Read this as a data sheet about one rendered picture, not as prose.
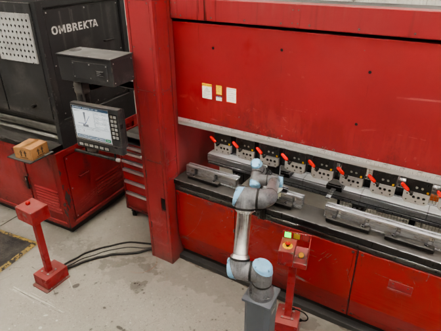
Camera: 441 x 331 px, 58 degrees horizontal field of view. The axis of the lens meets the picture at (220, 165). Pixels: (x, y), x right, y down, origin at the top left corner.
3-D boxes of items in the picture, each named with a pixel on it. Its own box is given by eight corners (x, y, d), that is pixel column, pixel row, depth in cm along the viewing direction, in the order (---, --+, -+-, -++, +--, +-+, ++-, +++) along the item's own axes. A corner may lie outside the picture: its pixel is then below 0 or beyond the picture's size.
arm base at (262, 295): (268, 307, 229) (269, 293, 224) (244, 297, 235) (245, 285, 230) (277, 289, 241) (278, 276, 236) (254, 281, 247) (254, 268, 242)
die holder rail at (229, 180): (186, 174, 347) (186, 164, 343) (190, 171, 352) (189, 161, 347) (236, 189, 324) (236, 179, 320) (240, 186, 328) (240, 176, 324)
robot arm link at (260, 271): (271, 289, 227) (272, 272, 220) (247, 286, 229) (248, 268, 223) (273, 275, 237) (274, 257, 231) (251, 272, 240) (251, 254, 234)
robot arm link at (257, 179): (265, 186, 261) (267, 171, 265) (248, 184, 263) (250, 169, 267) (266, 190, 268) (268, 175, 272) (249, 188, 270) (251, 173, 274)
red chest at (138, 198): (126, 217, 442) (115, 134, 395) (156, 196, 479) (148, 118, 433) (162, 231, 418) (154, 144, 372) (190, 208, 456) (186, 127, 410)
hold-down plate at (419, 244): (383, 239, 266) (384, 235, 265) (385, 234, 270) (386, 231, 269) (433, 254, 252) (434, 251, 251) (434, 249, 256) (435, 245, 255)
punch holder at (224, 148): (214, 151, 318) (214, 132, 310) (220, 147, 324) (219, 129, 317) (230, 155, 311) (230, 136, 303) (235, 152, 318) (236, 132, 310)
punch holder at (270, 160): (259, 163, 300) (260, 143, 292) (264, 159, 306) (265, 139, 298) (277, 168, 293) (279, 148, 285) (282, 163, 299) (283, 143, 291)
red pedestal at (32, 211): (32, 285, 351) (8, 206, 313) (56, 268, 370) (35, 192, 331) (46, 293, 342) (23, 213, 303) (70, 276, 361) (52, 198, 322)
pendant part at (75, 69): (75, 158, 326) (54, 52, 286) (95, 146, 345) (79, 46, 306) (125, 171, 306) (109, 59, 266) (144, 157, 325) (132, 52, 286)
